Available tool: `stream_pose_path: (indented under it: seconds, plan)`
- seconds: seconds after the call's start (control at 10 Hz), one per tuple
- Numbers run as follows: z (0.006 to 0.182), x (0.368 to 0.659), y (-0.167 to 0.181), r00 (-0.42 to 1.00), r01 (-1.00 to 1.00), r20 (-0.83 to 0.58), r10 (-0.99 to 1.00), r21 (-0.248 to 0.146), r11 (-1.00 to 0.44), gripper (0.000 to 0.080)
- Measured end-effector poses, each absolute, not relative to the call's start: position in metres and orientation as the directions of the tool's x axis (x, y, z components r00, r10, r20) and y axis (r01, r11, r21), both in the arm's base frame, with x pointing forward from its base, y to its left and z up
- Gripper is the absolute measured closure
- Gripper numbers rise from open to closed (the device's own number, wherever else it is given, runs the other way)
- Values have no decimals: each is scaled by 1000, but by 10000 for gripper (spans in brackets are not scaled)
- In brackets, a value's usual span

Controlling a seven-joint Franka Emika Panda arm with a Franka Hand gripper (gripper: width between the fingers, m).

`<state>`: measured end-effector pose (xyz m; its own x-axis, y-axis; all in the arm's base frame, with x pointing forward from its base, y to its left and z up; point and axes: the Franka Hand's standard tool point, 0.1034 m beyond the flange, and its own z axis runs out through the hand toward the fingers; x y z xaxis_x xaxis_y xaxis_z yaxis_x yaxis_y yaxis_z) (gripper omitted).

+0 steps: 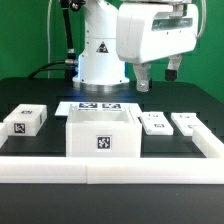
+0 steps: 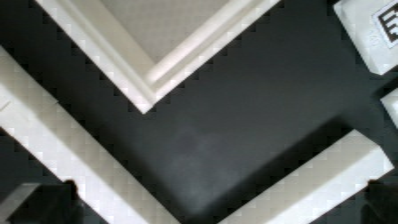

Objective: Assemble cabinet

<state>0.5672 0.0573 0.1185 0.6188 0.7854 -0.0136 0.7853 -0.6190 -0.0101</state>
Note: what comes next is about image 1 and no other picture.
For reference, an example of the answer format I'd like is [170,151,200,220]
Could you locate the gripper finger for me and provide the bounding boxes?
[133,63,151,92]
[165,54,182,82]

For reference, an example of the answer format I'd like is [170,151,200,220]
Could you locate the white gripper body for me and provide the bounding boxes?
[116,2,198,64]

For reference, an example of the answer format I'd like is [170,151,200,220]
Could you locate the white cabinet door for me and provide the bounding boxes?
[140,112,173,136]
[171,113,202,136]

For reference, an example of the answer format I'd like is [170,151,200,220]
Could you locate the white cabinet body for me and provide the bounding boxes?
[66,106,142,158]

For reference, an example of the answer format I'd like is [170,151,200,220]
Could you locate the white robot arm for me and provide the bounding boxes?
[59,0,199,92]

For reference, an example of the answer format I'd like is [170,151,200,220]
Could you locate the white cabinet top block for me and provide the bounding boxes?
[3,104,47,136]

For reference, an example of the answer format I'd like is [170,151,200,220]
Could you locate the white U-shaped fence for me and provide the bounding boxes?
[0,122,224,185]

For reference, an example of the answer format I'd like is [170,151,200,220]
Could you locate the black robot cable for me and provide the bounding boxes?
[27,0,80,80]

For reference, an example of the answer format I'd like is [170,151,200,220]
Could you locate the white marker base plate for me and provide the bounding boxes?
[55,101,142,117]

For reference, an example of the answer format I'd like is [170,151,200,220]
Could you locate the white thin cable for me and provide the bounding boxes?
[47,0,54,79]

